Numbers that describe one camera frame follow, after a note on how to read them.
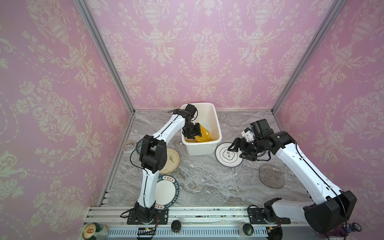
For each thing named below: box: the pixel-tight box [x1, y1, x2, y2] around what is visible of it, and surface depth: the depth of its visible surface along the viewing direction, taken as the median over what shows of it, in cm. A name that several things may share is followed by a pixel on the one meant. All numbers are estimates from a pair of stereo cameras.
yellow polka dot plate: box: [194, 124, 214, 142], surface depth 105 cm
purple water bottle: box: [327, 222, 362, 237], surface depth 56 cm
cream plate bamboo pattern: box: [159, 147, 181, 175], surface depth 94 cm
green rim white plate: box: [154, 175, 179, 210], surface depth 85 cm
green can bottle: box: [82, 222, 109, 240], surface depth 64 cm
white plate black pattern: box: [215, 142, 244, 168], surface depth 96 cm
